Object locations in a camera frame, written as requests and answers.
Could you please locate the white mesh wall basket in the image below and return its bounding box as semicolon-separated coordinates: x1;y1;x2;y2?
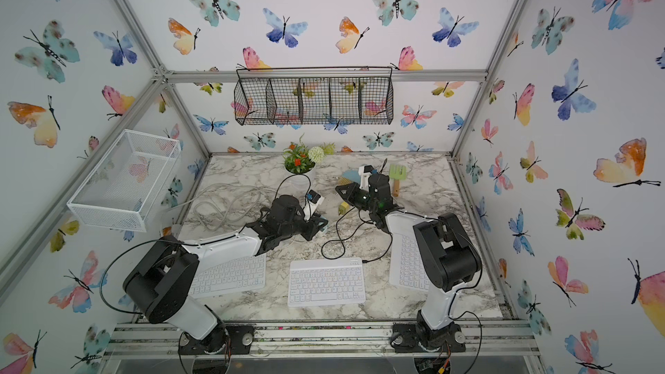
67;129;181;232

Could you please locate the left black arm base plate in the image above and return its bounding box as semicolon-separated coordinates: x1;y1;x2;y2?
178;324;256;357

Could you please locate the white potted flower plant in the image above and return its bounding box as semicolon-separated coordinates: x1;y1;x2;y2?
283;139;336;190

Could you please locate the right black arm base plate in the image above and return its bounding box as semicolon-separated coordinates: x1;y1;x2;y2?
389;322;466;353

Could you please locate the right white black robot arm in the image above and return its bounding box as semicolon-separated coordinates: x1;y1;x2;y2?
335;173;482;332

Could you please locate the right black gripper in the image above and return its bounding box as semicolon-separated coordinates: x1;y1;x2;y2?
335;182;380;216

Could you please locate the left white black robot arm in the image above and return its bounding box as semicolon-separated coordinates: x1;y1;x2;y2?
123;190;328;346

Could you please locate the black wire wall basket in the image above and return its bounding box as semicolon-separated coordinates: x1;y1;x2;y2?
232;66;394;126

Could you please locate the white wireless keyboard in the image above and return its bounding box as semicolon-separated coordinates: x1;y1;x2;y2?
389;235;431;293
287;258;366;308
189;256;266;299

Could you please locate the yellow plug adapter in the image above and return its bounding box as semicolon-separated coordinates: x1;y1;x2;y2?
338;202;352;216

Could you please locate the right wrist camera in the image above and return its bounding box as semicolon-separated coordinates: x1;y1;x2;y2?
358;164;375;192

